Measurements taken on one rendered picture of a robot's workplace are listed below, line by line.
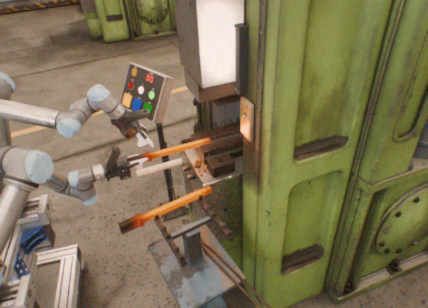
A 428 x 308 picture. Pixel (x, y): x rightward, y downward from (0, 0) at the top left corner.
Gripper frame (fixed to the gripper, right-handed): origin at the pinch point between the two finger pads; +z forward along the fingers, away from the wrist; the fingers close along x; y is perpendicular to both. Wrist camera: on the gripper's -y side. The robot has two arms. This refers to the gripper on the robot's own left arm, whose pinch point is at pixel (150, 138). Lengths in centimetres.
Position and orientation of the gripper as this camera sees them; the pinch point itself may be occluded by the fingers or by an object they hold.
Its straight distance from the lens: 168.1
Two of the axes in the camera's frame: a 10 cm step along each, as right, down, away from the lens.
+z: 4.9, 5.8, 6.5
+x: 3.8, 5.3, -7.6
